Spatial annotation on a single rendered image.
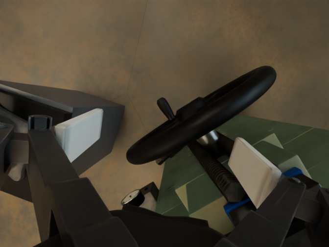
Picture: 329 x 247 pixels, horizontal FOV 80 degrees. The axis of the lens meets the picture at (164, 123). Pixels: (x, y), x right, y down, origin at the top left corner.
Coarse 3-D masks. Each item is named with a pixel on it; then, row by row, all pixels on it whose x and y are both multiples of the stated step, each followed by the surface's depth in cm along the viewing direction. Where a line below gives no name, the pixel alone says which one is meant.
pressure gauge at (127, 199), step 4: (132, 192) 57; (136, 192) 56; (140, 192) 54; (128, 196) 56; (132, 196) 54; (136, 196) 52; (140, 196) 53; (124, 200) 55; (128, 200) 52; (132, 200) 52; (136, 200) 52; (140, 200) 53; (128, 204) 52; (132, 204) 52; (136, 204) 52; (140, 204) 52
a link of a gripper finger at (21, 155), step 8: (16, 136) 11; (24, 136) 12; (8, 144) 11; (16, 144) 11; (24, 144) 11; (8, 152) 11; (16, 152) 11; (24, 152) 11; (8, 160) 11; (16, 160) 11; (24, 160) 11
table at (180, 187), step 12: (264, 132) 32; (252, 144) 31; (276, 144) 30; (228, 156) 32; (312, 168) 33; (324, 168) 31; (180, 180) 34; (192, 180) 32; (324, 180) 29; (180, 192) 32
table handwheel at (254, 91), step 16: (240, 80) 39; (256, 80) 24; (272, 80) 26; (208, 96) 47; (224, 96) 23; (240, 96) 23; (256, 96) 23; (176, 112) 36; (192, 112) 34; (208, 112) 22; (224, 112) 22; (160, 128) 46; (176, 128) 23; (192, 128) 22; (208, 128) 22; (144, 144) 26; (160, 144) 24; (176, 144) 23; (208, 144) 35; (128, 160) 31; (144, 160) 27
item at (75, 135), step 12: (96, 108) 18; (72, 120) 14; (84, 120) 15; (96, 120) 17; (60, 132) 12; (72, 132) 13; (84, 132) 15; (96, 132) 18; (60, 144) 12; (72, 144) 13; (84, 144) 16; (72, 156) 14
